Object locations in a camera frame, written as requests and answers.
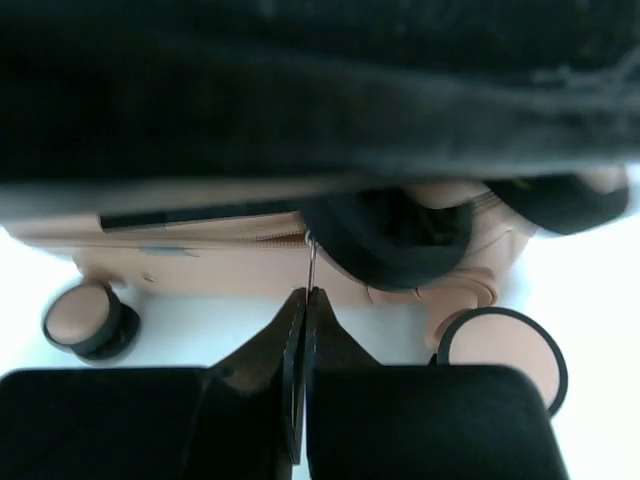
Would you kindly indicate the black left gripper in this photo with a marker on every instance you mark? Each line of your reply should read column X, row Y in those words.
column 135, row 108

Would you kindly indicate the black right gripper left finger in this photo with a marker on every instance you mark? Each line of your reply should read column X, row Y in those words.
column 237, row 419

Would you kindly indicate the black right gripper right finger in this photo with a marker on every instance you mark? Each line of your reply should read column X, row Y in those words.
column 366, row 420

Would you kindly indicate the pink hard-shell suitcase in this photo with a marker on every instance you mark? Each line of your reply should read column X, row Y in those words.
column 300, row 265

